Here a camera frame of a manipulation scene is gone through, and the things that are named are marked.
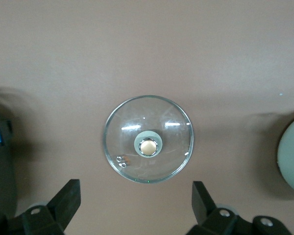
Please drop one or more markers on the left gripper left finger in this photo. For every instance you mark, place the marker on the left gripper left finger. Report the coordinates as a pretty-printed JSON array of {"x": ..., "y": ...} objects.
[{"x": 63, "y": 203}]

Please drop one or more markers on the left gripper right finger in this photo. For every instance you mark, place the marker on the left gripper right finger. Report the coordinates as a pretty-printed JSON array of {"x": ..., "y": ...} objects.
[{"x": 203, "y": 205}]

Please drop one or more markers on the glass lid with knob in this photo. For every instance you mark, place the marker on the glass lid with knob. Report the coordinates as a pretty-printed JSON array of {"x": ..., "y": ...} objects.
[{"x": 148, "y": 146}]

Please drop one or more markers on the pale green cooking pot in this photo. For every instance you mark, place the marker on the pale green cooking pot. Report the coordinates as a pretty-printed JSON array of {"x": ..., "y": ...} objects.
[{"x": 292, "y": 156}]

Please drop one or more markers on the dark grey rice cooker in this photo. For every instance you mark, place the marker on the dark grey rice cooker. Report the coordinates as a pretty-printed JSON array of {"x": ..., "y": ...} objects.
[{"x": 1, "y": 171}]

